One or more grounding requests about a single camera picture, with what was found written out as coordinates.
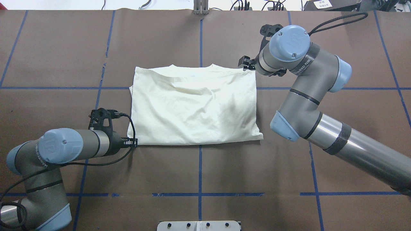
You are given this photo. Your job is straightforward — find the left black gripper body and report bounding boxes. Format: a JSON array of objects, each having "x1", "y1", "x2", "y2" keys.
[{"x1": 108, "y1": 131, "x2": 124, "y2": 156}]

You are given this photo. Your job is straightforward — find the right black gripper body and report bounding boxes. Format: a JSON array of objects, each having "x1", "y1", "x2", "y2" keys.
[{"x1": 252, "y1": 56, "x2": 287, "y2": 77}]

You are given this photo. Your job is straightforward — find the cream long sleeve cat shirt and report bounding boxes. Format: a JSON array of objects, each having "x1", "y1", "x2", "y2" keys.
[{"x1": 127, "y1": 64, "x2": 263, "y2": 146}]

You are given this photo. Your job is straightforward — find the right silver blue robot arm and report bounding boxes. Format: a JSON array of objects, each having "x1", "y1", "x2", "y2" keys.
[{"x1": 238, "y1": 24, "x2": 411, "y2": 196}]

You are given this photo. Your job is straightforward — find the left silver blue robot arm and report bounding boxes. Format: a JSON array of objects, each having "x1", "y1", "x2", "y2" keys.
[{"x1": 1, "y1": 128, "x2": 137, "y2": 231}]

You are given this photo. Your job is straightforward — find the black box with white label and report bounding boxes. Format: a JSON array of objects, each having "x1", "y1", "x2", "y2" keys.
[{"x1": 303, "y1": 0, "x2": 361, "y2": 12}]

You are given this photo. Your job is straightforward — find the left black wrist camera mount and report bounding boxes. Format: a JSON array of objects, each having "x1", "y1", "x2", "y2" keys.
[{"x1": 88, "y1": 108, "x2": 122, "y2": 134}]

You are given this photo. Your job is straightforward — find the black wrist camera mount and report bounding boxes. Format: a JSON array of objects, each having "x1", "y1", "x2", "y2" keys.
[
  {"x1": 259, "y1": 24, "x2": 283, "y2": 51},
  {"x1": 88, "y1": 108, "x2": 122, "y2": 134}
]

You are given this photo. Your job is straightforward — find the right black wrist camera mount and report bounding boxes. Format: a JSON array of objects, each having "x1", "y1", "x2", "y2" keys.
[{"x1": 259, "y1": 24, "x2": 283, "y2": 51}]

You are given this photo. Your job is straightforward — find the aluminium frame post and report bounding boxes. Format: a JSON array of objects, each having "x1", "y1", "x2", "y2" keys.
[{"x1": 193, "y1": 0, "x2": 209, "y2": 15}]

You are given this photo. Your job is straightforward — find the black camera cable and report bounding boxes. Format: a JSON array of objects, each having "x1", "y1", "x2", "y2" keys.
[
  {"x1": 308, "y1": 12, "x2": 369, "y2": 35},
  {"x1": 0, "y1": 111, "x2": 136, "y2": 229}
]

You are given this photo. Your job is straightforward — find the white pedestal column base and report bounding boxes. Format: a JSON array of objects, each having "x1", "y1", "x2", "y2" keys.
[{"x1": 157, "y1": 220, "x2": 242, "y2": 231}]

